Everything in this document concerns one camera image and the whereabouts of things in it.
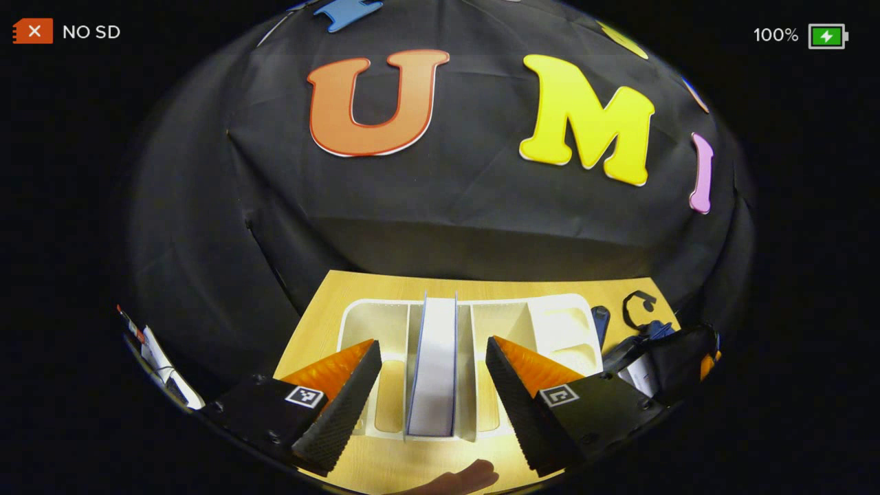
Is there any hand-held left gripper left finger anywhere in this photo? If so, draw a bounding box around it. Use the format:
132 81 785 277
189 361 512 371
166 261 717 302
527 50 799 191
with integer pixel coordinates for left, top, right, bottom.
203 339 383 476

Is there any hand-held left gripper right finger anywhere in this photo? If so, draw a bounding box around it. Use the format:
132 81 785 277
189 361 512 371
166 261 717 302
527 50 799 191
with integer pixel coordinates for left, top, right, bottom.
484 336 666 478

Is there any blue schoolbag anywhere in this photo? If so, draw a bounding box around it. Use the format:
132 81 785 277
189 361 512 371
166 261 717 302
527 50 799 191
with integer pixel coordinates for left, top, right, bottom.
590 290 720 403

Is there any cream plastic bookshelf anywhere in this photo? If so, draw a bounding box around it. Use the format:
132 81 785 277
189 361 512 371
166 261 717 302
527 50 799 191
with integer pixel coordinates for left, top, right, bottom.
337 294 595 442

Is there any blue-grey book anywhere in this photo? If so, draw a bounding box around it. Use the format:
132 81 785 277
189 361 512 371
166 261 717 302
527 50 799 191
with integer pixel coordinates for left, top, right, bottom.
404 292 460 441

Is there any white side table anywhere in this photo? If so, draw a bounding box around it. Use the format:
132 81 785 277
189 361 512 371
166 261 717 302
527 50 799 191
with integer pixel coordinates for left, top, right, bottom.
115 305 206 411

